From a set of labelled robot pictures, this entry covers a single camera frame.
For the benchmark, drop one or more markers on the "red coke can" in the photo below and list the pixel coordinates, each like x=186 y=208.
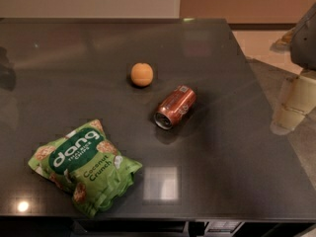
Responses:
x=172 y=110

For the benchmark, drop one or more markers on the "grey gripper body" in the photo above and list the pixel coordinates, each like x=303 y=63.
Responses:
x=304 y=46

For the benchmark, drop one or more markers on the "green coconut chips bag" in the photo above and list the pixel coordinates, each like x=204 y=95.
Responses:
x=87 y=165

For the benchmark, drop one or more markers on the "orange fruit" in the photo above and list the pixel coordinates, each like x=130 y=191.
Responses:
x=141 y=74

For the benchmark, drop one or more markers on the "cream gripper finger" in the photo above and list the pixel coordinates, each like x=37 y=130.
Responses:
x=298 y=92
x=285 y=119

